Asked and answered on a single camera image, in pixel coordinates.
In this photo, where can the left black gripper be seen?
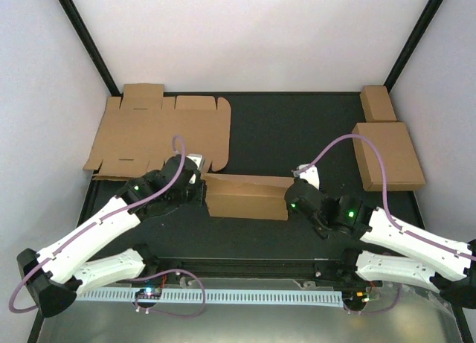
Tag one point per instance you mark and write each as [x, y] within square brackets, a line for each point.
[198, 199]

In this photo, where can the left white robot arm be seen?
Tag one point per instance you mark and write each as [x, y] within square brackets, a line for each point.
[57, 274]

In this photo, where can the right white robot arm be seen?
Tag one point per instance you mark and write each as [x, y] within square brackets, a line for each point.
[419, 258]

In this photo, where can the small folded cardboard box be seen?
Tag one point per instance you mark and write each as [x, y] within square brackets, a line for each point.
[376, 104]

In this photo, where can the large folded cardboard box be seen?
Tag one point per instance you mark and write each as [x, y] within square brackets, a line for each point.
[392, 140]

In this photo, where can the flat cardboard blank stack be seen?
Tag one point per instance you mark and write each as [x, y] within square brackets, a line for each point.
[136, 131]

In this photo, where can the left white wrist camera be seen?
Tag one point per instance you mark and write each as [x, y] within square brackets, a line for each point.
[199, 162]

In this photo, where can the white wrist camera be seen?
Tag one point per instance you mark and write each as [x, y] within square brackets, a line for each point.
[308, 173]
[199, 162]

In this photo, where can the white slotted cable duct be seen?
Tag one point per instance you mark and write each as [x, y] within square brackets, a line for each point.
[216, 296]

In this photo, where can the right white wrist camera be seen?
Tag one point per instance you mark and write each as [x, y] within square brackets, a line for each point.
[308, 173]

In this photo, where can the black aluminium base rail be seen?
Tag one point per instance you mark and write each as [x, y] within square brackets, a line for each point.
[328, 271]

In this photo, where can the left black frame post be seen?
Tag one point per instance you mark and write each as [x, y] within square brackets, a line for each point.
[81, 30]

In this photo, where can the black frame post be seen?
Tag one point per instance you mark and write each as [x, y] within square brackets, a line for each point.
[418, 31]
[81, 30]

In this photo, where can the right black frame post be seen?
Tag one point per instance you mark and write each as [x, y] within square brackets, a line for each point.
[418, 31]

